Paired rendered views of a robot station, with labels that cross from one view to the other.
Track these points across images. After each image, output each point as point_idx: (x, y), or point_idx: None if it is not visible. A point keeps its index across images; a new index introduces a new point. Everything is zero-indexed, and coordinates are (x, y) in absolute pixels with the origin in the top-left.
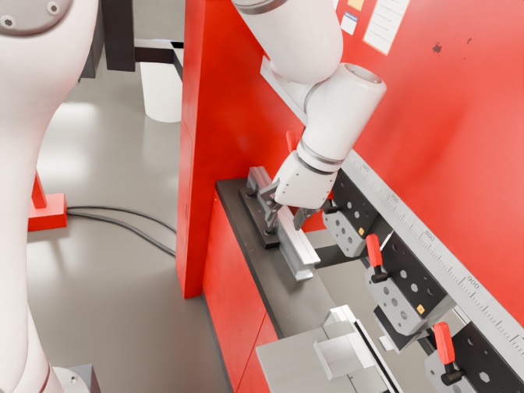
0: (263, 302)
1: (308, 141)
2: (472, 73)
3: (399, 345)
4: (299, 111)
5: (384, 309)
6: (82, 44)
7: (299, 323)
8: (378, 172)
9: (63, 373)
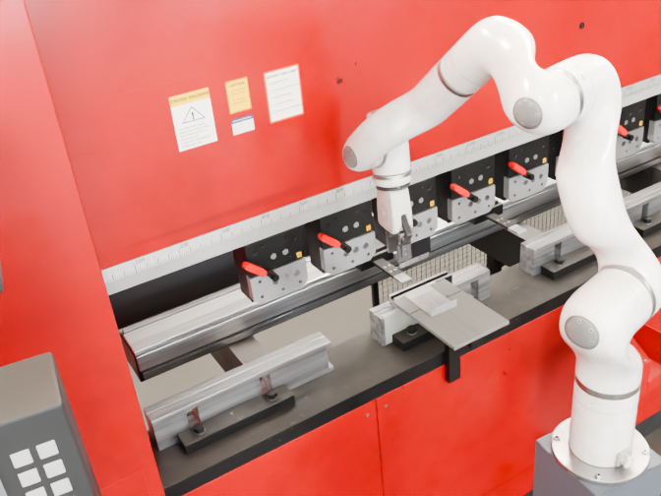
0: (365, 403)
1: (404, 169)
2: (369, 76)
3: (428, 248)
4: (224, 244)
5: (418, 237)
6: None
7: (388, 360)
8: (351, 180)
9: (557, 448)
